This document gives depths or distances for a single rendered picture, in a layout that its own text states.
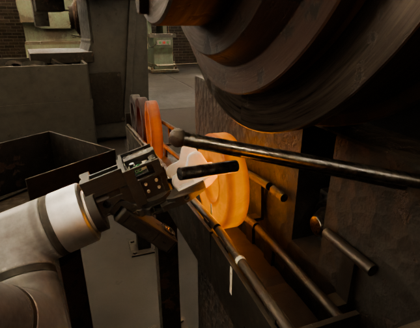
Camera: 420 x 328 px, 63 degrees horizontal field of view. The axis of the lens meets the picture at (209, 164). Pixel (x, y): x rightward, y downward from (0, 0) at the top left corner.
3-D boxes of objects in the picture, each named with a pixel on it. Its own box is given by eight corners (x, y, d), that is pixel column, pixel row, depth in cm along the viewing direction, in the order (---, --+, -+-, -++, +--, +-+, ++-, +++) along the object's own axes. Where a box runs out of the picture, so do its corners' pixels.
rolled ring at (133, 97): (133, 94, 130) (142, 94, 131) (127, 94, 147) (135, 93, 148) (138, 142, 134) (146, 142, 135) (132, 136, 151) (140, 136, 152)
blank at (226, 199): (211, 126, 61) (194, 127, 60) (251, 138, 47) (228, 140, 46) (213, 209, 65) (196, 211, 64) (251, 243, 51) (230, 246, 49)
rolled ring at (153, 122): (143, 115, 118) (153, 114, 119) (150, 166, 113) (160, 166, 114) (145, 89, 101) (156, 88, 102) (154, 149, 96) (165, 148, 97)
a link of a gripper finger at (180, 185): (225, 142, 50) (166, 166, 48) (235, 177, 52) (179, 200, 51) (218, 136, 53) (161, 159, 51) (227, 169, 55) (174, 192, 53)
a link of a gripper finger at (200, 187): (206, 184, 50) (149, 208, 48) (209, 193, 50) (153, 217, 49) (196, 172, 54) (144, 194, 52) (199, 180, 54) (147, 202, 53)
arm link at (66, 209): (73, 265, 47) (74, 228, 56) (108, 249, 48) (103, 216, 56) (42, 213, 43) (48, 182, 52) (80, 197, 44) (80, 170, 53)
